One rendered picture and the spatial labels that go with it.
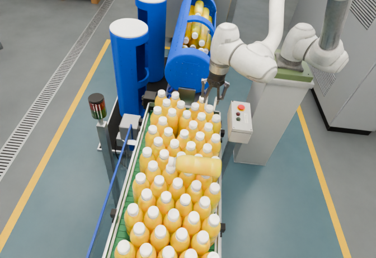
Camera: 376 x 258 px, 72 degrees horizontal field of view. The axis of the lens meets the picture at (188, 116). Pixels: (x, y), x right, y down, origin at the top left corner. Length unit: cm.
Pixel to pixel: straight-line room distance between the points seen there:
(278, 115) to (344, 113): 113
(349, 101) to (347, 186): 80
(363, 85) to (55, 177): 282
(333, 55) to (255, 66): 79
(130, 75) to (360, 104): 220
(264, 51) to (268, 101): 97
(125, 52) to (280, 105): 120
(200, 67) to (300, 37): 66
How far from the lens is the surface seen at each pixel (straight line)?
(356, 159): 314
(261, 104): 197
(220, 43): 105
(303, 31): 179
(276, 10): 116
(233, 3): 281
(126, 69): 210
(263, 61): 98
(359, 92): 292
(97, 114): 115
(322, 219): 255
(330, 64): 174
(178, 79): 154
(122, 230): 119
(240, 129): 126
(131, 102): 232
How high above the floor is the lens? 201
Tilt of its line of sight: 46 degrees down
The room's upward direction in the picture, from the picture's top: 8 degrees clockwise
